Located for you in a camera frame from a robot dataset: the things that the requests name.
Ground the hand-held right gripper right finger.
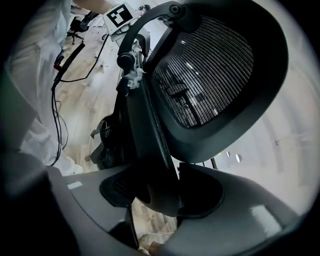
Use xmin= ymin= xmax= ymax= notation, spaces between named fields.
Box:
xmin=149 ymin=161 xmax=301 ymax=256

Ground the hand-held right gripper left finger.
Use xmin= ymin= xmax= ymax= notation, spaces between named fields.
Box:
xmin=45 ymin=164 xmax=140 ymax=250

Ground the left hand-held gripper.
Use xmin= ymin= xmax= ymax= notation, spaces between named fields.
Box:
xmin=102 ymin=1 xmax=138 ymax=43

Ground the black mesh office chair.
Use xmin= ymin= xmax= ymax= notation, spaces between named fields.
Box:
xmin=89 ymin=0 xmax=289 ymax=251

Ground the person's left forearm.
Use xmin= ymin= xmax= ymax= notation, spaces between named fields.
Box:
xmin=73 ymin=0 xmax=119 ymax=14

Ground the black swivel chair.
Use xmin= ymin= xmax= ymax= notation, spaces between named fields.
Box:
xmin=66 ymin=11 xmax=99 ymax=46

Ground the white crumpled tape wad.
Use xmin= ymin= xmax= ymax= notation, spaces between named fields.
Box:
xmin=124 ymin=66 xmax=148 ymax=98

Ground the person's light clothing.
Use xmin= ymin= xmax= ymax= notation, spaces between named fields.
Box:
xmin=4 ymin=0 xmax=84 ymax=176

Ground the black coiled cable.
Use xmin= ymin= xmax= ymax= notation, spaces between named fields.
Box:
xmin=50 ymin=33 xmax=110 ymax=167

